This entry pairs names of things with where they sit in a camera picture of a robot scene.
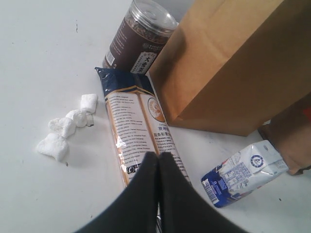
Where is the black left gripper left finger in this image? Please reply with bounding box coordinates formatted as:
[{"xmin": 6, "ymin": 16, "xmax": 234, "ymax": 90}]
[{"xmin": 77, "ymin": 152, "xmax": 158, "ymax": 233}]

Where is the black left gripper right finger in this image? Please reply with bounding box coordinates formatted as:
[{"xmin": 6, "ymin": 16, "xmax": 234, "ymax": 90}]
[{"xmin": 158, "ymin": 152, "xmax": 246, "ymax": 233}]

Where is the dark tea can silver lid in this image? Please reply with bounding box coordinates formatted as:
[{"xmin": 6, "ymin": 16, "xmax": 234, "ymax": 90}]
[{"xmin": 103, "ymin": 0, "xmax": 178, "ymax": 74}]

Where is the brown paper bag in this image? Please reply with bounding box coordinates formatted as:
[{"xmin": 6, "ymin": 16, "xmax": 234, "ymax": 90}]
[{"xmin": 149, "ymin": 0, "xmax": 311, "ymax": 136}]

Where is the small white blue milk carton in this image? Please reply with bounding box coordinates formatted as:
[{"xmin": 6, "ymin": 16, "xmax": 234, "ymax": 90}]
[{"xmin": 201, "ymin": 140, "xmax": 289, "ymax": 208}]

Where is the long pasta packet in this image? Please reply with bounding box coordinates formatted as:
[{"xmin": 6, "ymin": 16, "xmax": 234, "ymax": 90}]
[{"xmin": 95, "ymin": 67, "xmax": 189, "ymax": 185}]

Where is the white marshmallow bottom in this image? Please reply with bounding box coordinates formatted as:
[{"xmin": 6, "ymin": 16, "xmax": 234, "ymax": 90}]
[{"xmin": 36, "ymin": 133, "xmax": 69, "ymax": 162}]

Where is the white marshmallow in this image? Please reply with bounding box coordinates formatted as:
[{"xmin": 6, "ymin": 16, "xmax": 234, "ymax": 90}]
[
  {"xmin": 48, "ymin": 117, "xmax": 76, "ymax": 138},
  {"xmin": 66, "ymin": 109, "xmax": 94, "ymax": 128},
  {"xmin": 80, "ymin": 94, "xmax": 98, "ymax": 113},
  {"xmin": 36, "ymin": 133, "xmax": 69, "ymax": 162}
]

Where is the white marshmallow top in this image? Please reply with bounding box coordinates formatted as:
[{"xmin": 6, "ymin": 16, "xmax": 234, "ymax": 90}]
[{"xmin": 80, "ymin": 94, "xmax": 98, "ymax": 113}]

